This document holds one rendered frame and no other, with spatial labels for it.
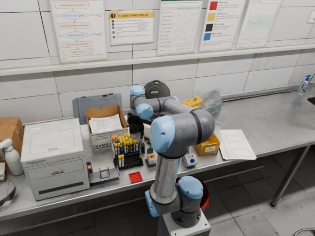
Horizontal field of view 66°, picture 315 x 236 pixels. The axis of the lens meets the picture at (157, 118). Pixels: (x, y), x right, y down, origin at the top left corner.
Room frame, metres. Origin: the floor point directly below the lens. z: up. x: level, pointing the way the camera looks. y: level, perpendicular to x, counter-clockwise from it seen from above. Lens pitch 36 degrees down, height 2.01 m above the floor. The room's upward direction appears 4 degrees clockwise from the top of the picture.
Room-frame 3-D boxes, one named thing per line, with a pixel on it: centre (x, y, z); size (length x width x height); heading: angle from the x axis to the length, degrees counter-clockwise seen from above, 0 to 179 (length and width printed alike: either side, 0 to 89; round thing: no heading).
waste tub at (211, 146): (1.23, -0.34, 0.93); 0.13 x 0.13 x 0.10; 18
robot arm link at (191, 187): (0.71, -0.17, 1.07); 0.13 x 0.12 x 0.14; 112
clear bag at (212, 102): (1.73, -0.42, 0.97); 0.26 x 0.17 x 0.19; 127
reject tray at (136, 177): (0.94, 0.10, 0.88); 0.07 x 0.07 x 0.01; 22
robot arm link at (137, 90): (1.07, 0.11, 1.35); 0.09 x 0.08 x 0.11; 22
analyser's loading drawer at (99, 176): (0.91, 0.30, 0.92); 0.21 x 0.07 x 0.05; 112
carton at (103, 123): (1.31, 0.35, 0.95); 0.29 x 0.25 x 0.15; 22
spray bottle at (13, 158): (0.91, 0.79, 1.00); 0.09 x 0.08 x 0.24; 22
